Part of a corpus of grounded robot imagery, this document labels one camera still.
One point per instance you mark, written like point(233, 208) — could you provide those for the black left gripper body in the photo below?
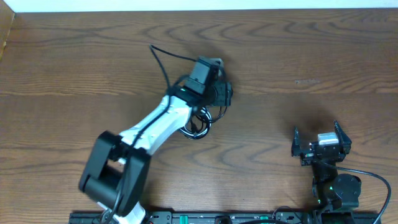
point(219, 96)

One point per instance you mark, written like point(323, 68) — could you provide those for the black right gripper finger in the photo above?
point(344, 140)
point(296, 140)

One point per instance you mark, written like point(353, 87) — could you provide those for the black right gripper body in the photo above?
point(307, 157)

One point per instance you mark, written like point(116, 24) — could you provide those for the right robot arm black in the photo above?
point(337, 194)

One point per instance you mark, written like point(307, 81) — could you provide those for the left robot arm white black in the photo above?
point(117, 168)

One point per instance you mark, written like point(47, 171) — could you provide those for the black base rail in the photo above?
point(234, 218)

